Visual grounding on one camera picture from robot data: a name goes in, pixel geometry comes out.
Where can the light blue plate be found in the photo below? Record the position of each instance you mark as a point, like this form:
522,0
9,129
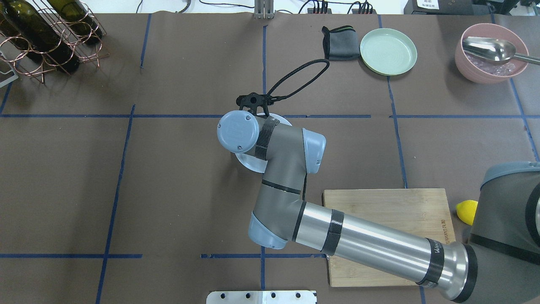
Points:
255,164

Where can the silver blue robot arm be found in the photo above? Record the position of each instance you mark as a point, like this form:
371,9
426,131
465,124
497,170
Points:
499,264

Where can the light green plate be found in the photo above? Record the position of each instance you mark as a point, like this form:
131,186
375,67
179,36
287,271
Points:
388,52

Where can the dark grey folded cloth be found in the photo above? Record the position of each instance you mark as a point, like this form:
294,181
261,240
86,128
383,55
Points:
340,43

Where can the bamboo cutting board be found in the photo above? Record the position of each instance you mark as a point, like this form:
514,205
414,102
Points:
423,212

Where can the yellow lemon near board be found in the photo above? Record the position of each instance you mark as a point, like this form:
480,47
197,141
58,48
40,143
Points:
466,211

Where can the pink bowl with ice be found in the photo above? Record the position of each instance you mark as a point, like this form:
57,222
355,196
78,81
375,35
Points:
483,72

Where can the dark green wine bottle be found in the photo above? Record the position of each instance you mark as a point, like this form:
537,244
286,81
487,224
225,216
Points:
8,31
42,37
79,20

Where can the steel ice scoop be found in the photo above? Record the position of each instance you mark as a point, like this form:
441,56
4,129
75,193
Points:
495,50

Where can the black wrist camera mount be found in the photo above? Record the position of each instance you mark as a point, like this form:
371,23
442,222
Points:
252,101

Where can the aluminium frame post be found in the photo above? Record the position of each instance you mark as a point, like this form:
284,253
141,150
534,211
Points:
264,9

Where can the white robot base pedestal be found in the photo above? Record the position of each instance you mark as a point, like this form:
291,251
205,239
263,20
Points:
263,297

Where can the copper wire bottle rack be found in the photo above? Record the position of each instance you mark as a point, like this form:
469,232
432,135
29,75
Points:
32,63

